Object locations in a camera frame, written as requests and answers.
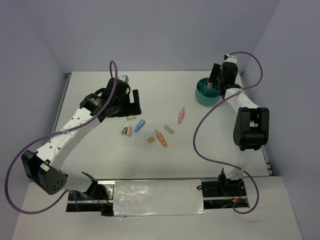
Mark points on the orange correction tape dispenser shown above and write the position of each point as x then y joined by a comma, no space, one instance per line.
161,138

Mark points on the silver foil cover plate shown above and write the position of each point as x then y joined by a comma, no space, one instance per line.
158,198

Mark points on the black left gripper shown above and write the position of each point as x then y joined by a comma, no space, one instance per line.
133,109

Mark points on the pink mini stapler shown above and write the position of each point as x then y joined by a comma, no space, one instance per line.
126,130

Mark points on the tan yellow eraser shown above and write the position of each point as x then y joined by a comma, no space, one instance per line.
151,139

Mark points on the teal round pen holder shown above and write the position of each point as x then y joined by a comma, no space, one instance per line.
205,96

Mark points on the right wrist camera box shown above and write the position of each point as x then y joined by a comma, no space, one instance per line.
229,58

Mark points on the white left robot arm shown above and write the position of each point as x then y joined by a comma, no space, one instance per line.
43,166

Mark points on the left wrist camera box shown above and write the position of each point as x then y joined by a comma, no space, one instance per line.
124,78

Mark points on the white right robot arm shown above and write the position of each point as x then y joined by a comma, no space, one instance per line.
251,128

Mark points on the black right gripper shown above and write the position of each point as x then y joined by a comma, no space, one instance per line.
216,69

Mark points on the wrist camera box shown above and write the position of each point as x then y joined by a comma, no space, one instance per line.
229,58
124,78

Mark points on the metal base rail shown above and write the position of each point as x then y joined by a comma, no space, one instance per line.
103,203

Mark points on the grey white eraser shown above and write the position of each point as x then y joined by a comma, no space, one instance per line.
169,129

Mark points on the blue correction tape dispenser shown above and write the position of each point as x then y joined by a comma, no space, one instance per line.
139,125

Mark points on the white staple box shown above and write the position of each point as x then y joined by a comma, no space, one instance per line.
132,117

